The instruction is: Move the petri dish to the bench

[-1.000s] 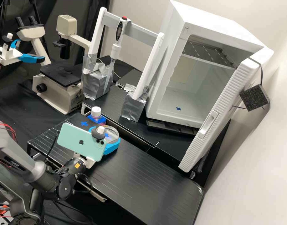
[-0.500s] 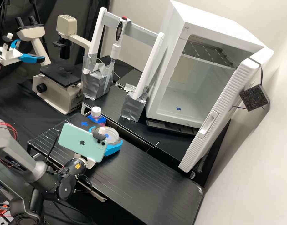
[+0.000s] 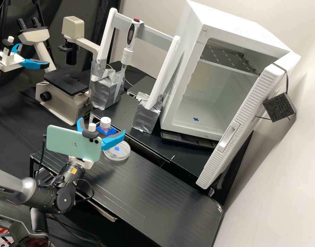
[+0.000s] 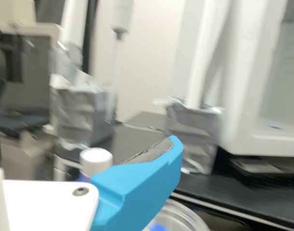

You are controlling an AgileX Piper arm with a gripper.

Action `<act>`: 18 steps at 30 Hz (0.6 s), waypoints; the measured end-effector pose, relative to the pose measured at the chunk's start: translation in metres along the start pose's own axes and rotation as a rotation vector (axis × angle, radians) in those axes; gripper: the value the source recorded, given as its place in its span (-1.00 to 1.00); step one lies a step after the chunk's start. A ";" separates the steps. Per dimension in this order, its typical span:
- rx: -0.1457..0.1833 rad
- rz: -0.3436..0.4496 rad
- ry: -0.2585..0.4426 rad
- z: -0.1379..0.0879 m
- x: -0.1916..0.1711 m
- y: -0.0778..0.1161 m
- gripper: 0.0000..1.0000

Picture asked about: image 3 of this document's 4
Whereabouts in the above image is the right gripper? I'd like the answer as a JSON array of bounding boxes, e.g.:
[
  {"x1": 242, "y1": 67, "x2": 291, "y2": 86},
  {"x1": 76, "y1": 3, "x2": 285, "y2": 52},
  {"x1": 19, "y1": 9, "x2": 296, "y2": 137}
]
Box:
[{"x1": 68, "y1": 117, "x2": 126, "y2": 170}]

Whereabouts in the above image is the petri dish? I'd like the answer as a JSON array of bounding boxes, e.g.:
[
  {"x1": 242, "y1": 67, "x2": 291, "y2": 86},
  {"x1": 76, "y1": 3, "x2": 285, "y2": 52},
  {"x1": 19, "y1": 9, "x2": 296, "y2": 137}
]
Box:
[{"x1": 103, "y1": 141, "x2": 131, "y2": 162}]

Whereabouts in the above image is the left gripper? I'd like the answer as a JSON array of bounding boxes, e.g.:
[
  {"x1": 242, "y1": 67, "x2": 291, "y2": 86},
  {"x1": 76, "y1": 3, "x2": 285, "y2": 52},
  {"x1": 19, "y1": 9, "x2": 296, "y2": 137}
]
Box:
[{"x1": 0, "y1": 43, "x2": 51, "y2": 72}]

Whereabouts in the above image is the blue bottle holder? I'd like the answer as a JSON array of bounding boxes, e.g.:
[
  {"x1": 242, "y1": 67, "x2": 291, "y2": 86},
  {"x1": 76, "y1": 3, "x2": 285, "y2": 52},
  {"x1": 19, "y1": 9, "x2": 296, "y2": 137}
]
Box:
[{"x1": 96, "y1": 125, "x2": 118, "y2": 136}]

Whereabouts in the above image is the small bottle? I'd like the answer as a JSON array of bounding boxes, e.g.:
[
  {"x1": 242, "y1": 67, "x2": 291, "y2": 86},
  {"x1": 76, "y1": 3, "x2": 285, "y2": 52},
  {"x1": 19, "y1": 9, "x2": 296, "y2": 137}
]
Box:
[{"x1": 100, "y1": 117, "x2": 112, "y2": 131}]

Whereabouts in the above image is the pipette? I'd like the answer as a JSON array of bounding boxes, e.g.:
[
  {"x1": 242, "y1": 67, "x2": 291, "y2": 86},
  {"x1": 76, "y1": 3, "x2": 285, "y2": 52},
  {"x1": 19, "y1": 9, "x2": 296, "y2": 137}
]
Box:
[{"x1": 115, "y1": 17, "x2": 145, "y2": 98}]

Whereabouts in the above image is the black platform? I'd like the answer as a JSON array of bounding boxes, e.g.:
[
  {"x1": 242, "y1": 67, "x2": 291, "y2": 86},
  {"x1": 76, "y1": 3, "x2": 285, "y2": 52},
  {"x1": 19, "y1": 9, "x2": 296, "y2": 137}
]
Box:
[
  {"x1": 126, "y1": 75, "x2": 158, "y2": 96},
  {"x1": 91, "y1": 92, "x2": 254, "y2": 205},
  {"x1": 29, "y1": 146, "x2": 224, "y2": 247}
]

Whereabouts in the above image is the black cable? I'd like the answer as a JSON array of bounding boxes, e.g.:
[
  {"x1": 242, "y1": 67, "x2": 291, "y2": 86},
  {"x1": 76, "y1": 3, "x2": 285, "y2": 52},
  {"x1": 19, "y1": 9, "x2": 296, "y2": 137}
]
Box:
[{"x1": 34, "y1": 135, "x2": 48, "y2": 186}]

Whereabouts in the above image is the incubator door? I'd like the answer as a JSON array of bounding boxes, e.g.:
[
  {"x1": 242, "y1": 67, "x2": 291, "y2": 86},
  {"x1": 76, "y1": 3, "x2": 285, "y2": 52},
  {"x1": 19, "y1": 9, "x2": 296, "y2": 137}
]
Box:
[{"x1": 195, "y1": 51, "x2": 302, "y2": 190}]

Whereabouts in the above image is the white incubator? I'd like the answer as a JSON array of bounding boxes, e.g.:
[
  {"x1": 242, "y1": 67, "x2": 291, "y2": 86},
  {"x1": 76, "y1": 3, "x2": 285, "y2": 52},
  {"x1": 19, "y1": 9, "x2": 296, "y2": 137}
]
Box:
[{"x1": 159, "y1": 0, "x2": 292, "y2": 142}]

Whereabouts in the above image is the right wrist camera phone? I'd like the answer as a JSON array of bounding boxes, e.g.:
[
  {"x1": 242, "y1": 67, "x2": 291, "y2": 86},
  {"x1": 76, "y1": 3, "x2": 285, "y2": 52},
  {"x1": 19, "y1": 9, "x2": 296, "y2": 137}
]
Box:
[{"x1": 46, "y1": 123, "x2": 103, "y2": 163}]

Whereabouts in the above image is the cream microscope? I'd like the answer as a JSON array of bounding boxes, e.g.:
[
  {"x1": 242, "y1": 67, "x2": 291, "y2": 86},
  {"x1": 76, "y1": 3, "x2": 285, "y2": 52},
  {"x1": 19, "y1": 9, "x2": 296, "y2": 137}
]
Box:
[{"x1": 18, "y1": 16, "x2": 101, "y2": 127}]

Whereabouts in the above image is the white pipette stand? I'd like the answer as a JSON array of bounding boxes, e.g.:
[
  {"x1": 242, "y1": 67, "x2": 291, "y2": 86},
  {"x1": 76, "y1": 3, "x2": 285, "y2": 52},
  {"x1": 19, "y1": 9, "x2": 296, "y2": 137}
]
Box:
[{"x1": 90, "y1": 7, "x2": 181, "y2": 134}]

